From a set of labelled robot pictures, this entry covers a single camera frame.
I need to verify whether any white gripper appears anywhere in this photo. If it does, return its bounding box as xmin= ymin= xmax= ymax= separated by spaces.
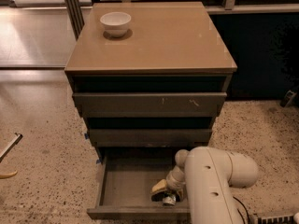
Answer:
xmin=150 ymin=166 xmax=185 ymax=202

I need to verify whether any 7up soda can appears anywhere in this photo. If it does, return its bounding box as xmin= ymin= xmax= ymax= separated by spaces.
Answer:
xmin=163 ymin=193 xmax=177 ymax=206

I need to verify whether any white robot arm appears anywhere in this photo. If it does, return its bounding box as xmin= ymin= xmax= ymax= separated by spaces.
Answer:
xmin=150 ymin=147 xmax=258 ymax=224

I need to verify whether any open bottom grey drawer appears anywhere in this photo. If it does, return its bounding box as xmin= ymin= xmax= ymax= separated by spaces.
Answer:
xmin=87 ymin=147 xmax=190 ymax=220

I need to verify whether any top grey drawer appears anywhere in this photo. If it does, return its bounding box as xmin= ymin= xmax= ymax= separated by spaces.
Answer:
xmin=73 ymin=92 xmax=226 ymax=118

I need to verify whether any middle grey drawer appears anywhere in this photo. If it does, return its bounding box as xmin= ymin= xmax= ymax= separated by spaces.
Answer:
xmin=88 ymin=129 xmax=212 ymax=147

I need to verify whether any brown drawer cabinet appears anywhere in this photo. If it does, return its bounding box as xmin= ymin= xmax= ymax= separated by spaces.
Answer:
xmin=65 ymin=2 xmax=237 ymax=139

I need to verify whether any power strip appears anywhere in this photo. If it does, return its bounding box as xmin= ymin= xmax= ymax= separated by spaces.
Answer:
xmin=249 ymin=214 xmax=296 ymax=224

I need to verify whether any small dark floor object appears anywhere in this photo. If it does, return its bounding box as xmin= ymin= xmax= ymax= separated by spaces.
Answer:
xmin=280 ymin=90 xmax=297 ymax=107

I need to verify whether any white ceramic bowl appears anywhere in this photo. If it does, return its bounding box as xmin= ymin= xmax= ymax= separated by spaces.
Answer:
xmin=100 ymin=12 xmax=131 ymax=37

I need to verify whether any black cable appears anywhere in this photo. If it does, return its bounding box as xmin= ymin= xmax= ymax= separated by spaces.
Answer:
xmin=233 ymin=196 xmax=250 ymax=224

